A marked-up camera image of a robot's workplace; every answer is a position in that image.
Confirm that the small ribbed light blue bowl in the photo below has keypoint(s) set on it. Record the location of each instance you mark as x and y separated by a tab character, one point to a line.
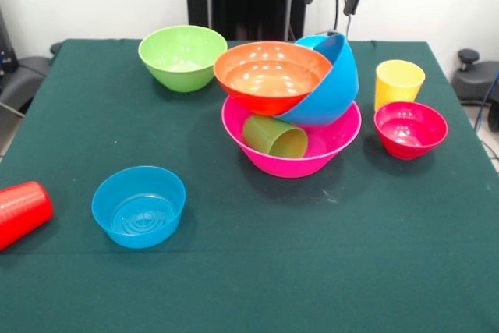
310	41

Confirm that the large blue bowl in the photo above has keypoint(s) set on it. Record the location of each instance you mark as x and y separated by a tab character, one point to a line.
331	91

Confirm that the orange bowl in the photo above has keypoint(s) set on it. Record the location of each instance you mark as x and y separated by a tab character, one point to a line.
269	75

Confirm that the large magenta bowl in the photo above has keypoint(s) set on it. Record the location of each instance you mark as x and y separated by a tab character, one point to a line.
331	146

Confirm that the green cup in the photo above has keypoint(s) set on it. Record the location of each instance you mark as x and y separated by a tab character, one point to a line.
273	138

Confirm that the small crimson bowl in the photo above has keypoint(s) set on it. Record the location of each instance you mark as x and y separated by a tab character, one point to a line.
409	134

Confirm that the green bowl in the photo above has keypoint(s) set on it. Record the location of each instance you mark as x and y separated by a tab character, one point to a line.
183	64

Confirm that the blue straight-sided bowl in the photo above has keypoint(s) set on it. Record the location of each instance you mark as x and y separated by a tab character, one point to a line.
138	208

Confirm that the red cup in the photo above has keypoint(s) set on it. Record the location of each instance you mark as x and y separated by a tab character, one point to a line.
21	212

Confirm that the grey robot base foot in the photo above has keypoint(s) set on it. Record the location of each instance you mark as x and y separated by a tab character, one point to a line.
15	87
473	75

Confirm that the yellow cup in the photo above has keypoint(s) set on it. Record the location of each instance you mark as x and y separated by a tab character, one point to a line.
397	83

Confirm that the dark green tablecloth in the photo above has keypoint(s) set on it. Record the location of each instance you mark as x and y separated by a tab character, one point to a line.
249	290

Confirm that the black device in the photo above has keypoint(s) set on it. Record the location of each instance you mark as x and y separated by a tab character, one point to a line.
6	48

